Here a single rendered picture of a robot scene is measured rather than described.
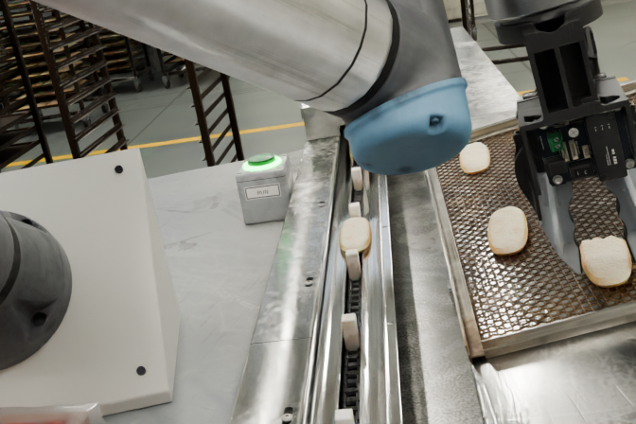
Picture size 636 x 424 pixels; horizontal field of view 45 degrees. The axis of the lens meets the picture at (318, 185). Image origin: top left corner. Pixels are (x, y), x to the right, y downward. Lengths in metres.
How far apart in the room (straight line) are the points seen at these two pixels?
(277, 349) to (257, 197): 0.42
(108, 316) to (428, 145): 0.40
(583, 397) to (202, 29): 0.33
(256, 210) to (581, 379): 0.63
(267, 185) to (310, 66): 0.67
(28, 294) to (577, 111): 0.47
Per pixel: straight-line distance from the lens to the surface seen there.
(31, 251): 0.72
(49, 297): 0.73
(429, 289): 0.83
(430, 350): 0.72
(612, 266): 0.64
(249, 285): 0.90
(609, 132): 0.54
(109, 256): 0.76
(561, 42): 0.52
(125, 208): 0.78
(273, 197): 1.06
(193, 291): 0.92
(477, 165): 0.92
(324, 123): 1.28
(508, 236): 0.72
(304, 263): 0.83
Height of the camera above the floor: 1.21
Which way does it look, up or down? 19 degrees down
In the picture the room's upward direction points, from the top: 10 degrees counter-clockwise
